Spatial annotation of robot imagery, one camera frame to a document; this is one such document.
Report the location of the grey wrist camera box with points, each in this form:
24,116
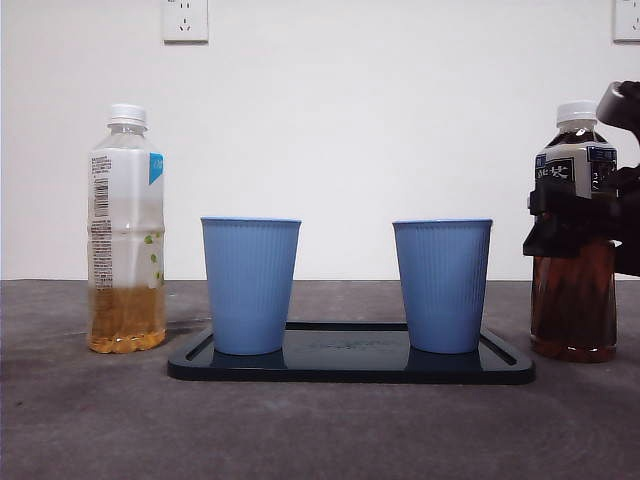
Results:
622,107

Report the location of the dark oolong tea bottle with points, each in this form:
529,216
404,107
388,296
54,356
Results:
575,310

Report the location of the dark blue-green plastic tray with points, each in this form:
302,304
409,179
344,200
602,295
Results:
350,371

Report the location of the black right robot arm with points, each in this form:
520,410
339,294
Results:
631,220

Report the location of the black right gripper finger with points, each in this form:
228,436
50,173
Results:
575,220

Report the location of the blue ribbed plastic cup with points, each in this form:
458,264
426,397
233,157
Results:
250,285
442,285

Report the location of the clear bottle with yellow tea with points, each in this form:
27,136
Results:
125,310

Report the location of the white wall socket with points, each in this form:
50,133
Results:
185,22
627,22

